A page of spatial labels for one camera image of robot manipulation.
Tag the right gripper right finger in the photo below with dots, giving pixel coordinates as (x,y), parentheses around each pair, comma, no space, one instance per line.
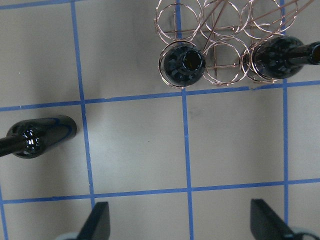
(265,224)

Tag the copper wire bottle basket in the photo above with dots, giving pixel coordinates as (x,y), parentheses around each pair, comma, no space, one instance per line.
(225,31)

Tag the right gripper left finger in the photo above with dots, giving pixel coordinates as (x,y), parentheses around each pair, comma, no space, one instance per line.
(97,225)

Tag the dark wine bottle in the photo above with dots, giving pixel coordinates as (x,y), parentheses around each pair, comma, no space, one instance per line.
(281,57)
(184,65)
(31,138)

